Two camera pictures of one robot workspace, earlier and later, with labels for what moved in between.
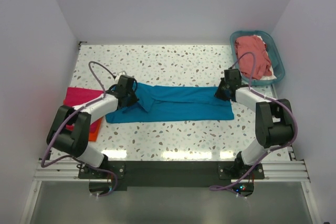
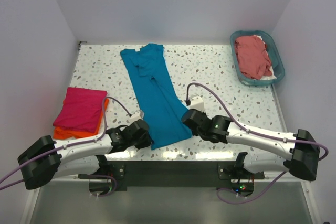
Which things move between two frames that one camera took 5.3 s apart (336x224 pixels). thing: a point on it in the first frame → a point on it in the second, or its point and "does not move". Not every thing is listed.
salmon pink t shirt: (253, 44) does not move
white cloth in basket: (272, 76) does not move
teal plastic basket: (279, 66) does not move
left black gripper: (134, 100) → (147, 141)
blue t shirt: (158, 103) → (161, 102)
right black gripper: (218, 94) → (195, 132)
